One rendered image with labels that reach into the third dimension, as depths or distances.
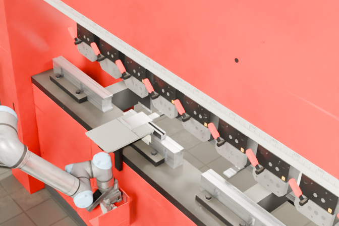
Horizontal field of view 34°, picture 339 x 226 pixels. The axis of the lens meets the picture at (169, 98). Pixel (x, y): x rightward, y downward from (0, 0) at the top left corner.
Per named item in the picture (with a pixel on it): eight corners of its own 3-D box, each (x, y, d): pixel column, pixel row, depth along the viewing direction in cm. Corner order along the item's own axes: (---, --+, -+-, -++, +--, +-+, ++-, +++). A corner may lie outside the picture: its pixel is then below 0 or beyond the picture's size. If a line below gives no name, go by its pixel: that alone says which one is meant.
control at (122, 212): (77, 213, 259) (75, 185, 248) (106, 199, 267) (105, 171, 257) (99, 240, 246) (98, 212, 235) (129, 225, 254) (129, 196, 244)
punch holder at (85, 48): (77, 51, 283) (75, 22, 274) (91, 46, 288) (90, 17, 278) (94, 63, 274) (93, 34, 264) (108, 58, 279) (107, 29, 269)
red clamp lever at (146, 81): (143, 79, 237) (153, 99, 236) (150, 76, 239) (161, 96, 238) (141, 80, 238) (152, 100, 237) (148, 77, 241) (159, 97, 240)
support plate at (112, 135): (85, 134, 255) (85, 132, 254) (130, 113, 269) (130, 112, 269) (108, 154, 244) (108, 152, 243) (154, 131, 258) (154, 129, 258)
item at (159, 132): (134, 119, 269) (134, 114, 267) (139, 117, 270) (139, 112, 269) (161, 139, 257) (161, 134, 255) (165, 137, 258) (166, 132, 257)
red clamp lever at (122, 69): (115, 60, 249) (125, 79, 248) (122, 57, 251) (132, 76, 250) (113, 61, 251) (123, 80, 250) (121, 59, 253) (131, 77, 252)
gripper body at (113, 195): (122, 202, 244) (120, 182, 237) (105, 211, 240) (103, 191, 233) (113, 191, 249) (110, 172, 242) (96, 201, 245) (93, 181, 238)
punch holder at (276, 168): (251, 177, 210) (257, 144, 201) (266, 168, 215) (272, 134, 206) (282, 199, 201) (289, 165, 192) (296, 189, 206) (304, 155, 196)
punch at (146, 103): (136, 104, 263) (136, 87, 258) (139, 102, 264) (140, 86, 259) (150, 114, 257) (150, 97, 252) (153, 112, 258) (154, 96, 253)
